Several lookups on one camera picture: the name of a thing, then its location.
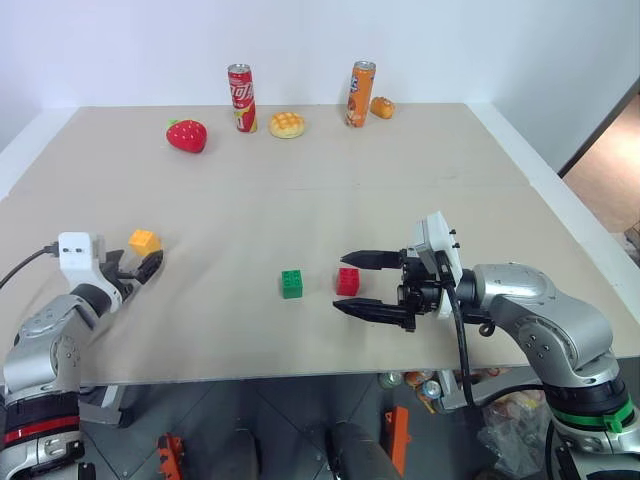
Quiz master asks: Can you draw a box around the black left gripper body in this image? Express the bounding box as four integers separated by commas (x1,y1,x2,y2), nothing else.
99,249,141,302

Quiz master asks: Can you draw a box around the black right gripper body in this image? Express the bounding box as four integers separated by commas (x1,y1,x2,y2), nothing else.
397,247,446,334

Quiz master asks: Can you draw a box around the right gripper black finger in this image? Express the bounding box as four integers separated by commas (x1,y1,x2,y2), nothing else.
339,249,403,272
332,297,408,328

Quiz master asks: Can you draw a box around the yellow toy brick cube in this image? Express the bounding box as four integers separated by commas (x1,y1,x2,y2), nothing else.
127,228,164,259

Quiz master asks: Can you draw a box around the red toy brick cube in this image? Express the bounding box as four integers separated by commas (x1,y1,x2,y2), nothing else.
335,267,362,297

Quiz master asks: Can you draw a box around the green toy brick cube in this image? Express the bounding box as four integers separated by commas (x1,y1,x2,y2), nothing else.
280,268,306,301

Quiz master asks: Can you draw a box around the drink can under table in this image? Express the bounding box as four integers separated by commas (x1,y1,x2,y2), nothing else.
416,379,445,402

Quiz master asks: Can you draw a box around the beige cardboard table cover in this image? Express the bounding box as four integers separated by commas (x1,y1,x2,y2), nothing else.
0,102,539,204
0,183,640,387

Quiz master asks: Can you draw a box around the orange and black clamp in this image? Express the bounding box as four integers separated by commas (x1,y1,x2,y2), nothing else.
383,405,413,477
156,433,188,480

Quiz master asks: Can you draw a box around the red toy strawberry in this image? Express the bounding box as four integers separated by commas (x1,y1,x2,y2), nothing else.
165,118,209,156

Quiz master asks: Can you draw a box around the small orange toy bread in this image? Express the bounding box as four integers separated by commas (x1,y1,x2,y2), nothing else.
369,95,397,121

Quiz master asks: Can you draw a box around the round yellow toy bun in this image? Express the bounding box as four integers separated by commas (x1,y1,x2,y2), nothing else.
267,111,308,141

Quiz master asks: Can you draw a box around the orange soda can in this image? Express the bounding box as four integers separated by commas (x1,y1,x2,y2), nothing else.
343,60,378,130

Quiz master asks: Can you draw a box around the clear plastic bag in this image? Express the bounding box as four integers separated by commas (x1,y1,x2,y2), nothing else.
476,388,552,480

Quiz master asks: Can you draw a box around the red soda can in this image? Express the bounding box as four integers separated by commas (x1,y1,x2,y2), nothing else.
226,63,259,134

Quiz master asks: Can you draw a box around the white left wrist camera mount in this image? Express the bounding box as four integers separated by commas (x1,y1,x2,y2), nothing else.
57,231,124,314

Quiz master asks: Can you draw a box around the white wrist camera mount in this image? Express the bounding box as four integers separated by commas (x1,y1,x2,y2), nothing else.
409,210,464,320
57,231,124,314

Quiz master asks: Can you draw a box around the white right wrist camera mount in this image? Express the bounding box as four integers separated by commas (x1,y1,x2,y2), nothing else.
409,210,464,320

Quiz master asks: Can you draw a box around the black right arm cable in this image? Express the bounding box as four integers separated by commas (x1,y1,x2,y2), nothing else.
434,248,546,409

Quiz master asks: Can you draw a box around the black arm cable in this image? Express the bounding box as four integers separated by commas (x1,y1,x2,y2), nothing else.
434,248,546,409
0,242,62,291

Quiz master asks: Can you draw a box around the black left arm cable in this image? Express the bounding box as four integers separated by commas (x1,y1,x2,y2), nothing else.
0,242,62,291

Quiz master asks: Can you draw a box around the grey metal table bracket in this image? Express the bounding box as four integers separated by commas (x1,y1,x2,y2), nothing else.
438,369,484,413
78,384,127,429

